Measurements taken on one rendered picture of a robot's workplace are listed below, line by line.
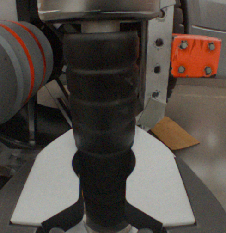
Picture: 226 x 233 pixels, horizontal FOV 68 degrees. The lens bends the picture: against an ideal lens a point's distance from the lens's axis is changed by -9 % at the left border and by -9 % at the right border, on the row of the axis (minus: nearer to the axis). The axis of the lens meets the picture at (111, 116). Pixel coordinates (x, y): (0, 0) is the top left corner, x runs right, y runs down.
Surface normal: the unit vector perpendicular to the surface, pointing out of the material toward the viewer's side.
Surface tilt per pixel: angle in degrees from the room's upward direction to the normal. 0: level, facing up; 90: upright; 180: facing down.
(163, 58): 90
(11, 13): 90
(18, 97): 104
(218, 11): 90
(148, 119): 90
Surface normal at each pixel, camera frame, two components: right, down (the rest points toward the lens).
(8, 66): 0.98, -0.18
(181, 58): 0.00, 0.47
